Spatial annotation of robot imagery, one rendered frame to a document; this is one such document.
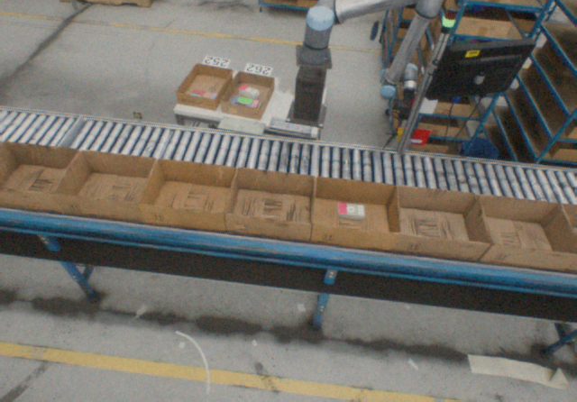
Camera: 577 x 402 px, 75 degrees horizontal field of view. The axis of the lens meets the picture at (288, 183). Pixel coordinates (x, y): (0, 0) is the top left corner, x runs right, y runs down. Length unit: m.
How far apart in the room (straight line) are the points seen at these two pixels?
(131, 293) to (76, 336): 0.38
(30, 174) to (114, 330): 1.06
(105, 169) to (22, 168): 0.45
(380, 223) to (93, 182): 1.49
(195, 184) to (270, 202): 0.41
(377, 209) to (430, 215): 0.27
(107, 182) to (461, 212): 1.83
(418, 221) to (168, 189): 1.29
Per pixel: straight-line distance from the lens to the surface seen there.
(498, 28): 2.73
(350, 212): 1.91
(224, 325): 2.59
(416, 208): 2.08
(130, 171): 2.14
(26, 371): 2.84
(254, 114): 2.60
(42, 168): 2.39
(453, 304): 2.18
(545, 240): 2.29
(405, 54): 2.36
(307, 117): 2.60
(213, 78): 3.01
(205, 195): 2.00
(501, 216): 2.24
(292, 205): 1.93
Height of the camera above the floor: 2.41
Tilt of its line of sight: 49 degrees down
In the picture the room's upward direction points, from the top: 5 degrees clockwise
